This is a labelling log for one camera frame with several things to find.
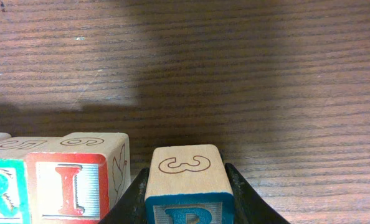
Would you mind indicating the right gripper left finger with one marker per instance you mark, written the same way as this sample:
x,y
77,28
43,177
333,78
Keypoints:
x,y
130,209

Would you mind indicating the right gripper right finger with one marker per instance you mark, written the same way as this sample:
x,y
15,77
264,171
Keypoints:
x,y
249,207

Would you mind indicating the red I block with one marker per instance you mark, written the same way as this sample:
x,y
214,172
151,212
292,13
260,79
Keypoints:
x,y
78,178

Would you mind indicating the green R block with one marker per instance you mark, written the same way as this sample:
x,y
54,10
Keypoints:
x,y
14,199

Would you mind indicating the blue P block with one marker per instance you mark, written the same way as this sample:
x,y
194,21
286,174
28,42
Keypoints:
x,y
188,184

